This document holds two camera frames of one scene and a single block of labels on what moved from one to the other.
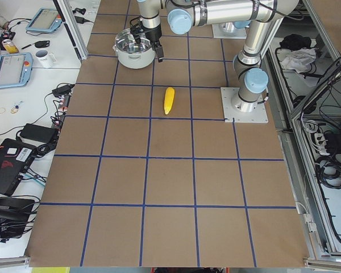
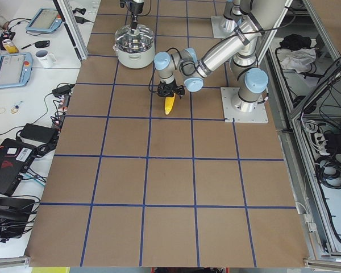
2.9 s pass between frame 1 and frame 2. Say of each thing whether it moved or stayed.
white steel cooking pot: stayed
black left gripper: moved
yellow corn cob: stayed
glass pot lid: stayed
